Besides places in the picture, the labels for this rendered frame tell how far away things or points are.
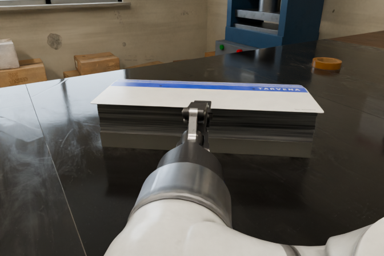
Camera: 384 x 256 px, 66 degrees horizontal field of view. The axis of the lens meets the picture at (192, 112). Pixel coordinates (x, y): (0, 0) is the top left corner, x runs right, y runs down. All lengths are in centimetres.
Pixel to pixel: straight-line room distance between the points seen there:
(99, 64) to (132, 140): 253
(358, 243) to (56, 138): 59
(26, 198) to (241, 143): 37
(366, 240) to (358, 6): 253
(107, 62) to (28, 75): 71
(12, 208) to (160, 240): 35
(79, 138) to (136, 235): 47
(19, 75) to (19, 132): 225
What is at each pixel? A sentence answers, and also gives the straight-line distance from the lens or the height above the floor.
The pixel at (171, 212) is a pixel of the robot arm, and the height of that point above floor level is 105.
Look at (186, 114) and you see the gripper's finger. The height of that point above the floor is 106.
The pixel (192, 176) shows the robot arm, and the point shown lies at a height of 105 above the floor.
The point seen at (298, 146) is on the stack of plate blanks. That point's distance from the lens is 58.
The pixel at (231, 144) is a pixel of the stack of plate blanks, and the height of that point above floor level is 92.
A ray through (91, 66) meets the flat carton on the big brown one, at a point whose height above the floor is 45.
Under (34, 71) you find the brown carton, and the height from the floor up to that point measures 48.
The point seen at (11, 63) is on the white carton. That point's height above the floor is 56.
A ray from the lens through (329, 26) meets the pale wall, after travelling 280.
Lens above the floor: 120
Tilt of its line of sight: 24 degrees down
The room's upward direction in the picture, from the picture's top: straight up
